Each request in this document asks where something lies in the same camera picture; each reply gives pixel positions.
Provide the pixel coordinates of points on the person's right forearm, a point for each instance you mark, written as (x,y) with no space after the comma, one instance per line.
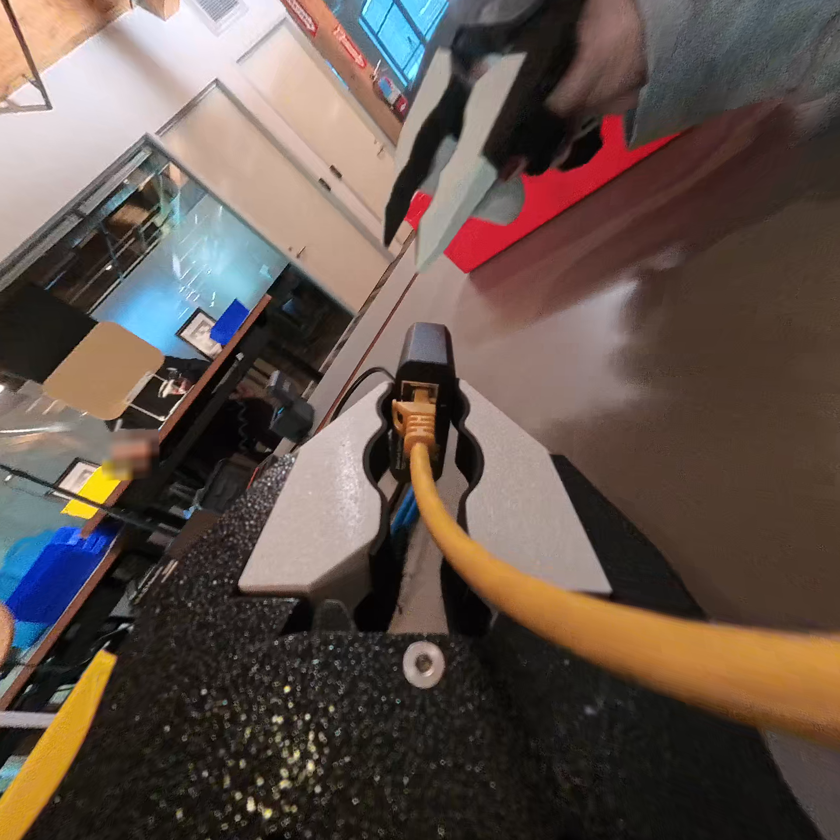
(735,59)

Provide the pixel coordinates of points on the person's right hand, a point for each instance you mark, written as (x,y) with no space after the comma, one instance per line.
(604,59)

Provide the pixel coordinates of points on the red wall sign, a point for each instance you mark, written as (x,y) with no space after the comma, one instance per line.
(302,14)
(349,44)

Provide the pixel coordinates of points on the small yellow plastic bin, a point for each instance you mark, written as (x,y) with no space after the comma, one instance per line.
(88,497)

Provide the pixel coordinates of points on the black framed picture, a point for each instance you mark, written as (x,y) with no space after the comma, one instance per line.
(197,331)
(77,474)

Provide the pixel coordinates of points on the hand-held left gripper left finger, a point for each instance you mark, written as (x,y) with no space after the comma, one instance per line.
(321,505)

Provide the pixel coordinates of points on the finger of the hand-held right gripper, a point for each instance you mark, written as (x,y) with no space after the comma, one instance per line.
(472,151)
(423,111)

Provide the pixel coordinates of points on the large yellow plastic bin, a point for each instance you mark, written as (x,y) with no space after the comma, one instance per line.
(52,748)

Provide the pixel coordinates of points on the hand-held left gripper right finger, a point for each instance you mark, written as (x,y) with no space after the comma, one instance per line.
(525,512)

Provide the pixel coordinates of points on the red board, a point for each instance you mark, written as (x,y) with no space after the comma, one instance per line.
(558,203)

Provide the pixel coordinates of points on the black ethernet adapter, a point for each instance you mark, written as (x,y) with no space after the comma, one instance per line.
(425,351)

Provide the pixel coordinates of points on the brown edged table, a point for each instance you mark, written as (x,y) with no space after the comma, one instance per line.
(216,365)

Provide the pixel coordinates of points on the stack of blue bins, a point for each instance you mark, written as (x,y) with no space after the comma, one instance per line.
(46,577)

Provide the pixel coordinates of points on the wall air vent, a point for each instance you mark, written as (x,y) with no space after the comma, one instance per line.
(220,10)

